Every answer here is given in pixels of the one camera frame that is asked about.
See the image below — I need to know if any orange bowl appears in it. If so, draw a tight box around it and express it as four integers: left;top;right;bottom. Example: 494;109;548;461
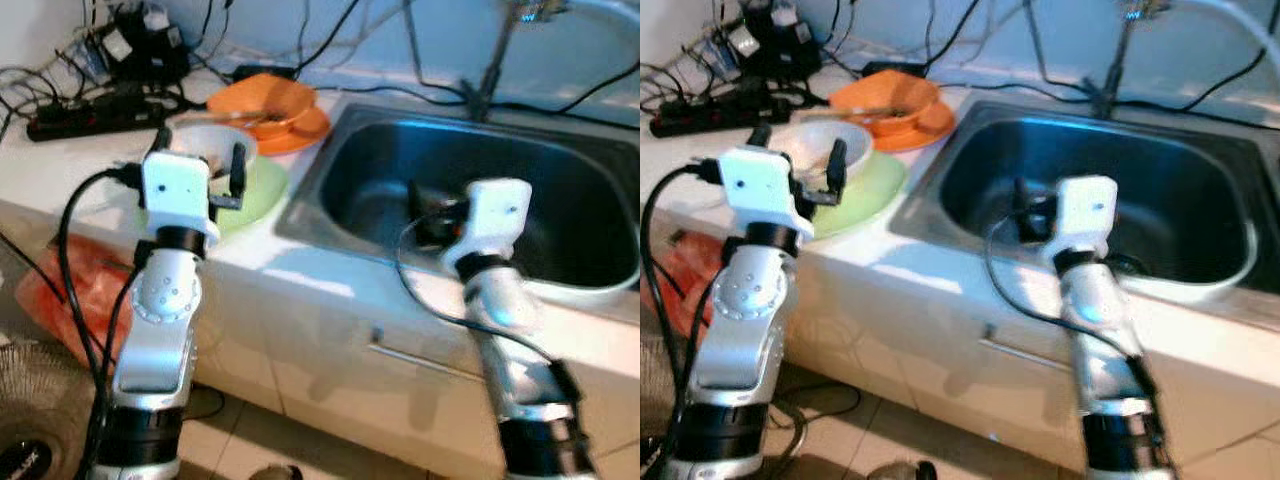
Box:
207;73;319;136
830;70;941;131

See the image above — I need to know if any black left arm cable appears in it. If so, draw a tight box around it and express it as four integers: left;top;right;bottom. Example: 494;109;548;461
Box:
55;165;141;480
640;160;721;480

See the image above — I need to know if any white kitchen cabinet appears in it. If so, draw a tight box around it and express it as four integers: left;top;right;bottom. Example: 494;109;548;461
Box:
780;230;1280;480
0;200;641;480

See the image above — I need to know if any black charger box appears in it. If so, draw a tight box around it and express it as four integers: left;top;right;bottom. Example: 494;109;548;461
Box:
105;5;191;86
735;0;816;81

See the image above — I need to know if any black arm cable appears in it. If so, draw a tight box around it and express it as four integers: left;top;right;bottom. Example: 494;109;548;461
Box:
640;160;721;480
395;215;581;411
985;215;1161;401
55;165;141;480

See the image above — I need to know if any long metal cabinet handle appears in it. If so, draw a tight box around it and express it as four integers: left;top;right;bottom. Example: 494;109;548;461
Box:
365;330;481;381
980;325;1076;376

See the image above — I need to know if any orange plate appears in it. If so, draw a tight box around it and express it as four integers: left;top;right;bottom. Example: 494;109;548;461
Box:
865;100;956;153
240;105;331;156

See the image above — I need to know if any black power strip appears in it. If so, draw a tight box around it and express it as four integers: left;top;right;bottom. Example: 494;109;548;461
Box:
650;95;801;139
27;95;181;143

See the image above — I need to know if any dark metal sink faucet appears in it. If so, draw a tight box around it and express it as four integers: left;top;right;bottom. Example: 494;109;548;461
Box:
1090;0;1171;121
462;0;571;123

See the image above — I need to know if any grey wire fan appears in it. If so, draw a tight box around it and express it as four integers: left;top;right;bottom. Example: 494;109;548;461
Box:
0;340;101;480
640;330;686;471

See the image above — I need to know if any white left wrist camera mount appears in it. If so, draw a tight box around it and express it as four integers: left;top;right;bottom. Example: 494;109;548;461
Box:
718;148;816;241
140;150;221;246

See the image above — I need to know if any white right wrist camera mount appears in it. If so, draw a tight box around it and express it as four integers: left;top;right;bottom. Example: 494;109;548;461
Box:
440;178;533;276
1040;175;1121;266

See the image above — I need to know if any white bowl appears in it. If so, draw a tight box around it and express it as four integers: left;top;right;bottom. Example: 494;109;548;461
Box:
785;120;874;181
165;122;259;181

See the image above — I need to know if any green plate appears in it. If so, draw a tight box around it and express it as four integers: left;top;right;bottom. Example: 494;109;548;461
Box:
135;155;291;241
800;150;909;241

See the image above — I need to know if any stainless steel sink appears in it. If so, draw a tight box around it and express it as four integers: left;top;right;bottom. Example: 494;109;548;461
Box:
275;100;641;301
888;100;1280;331

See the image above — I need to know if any red plastic bag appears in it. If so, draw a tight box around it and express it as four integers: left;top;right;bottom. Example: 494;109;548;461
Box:
15;235;136;366
665;230;741;341

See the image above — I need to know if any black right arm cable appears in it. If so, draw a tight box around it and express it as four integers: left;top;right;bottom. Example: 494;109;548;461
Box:
395;215;581;411
985;215;1161;401

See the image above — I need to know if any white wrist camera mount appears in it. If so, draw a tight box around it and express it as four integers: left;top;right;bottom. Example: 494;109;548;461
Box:
440;178;533;276
718;148;816;241
1040;175;1121;266
140;150;221;246

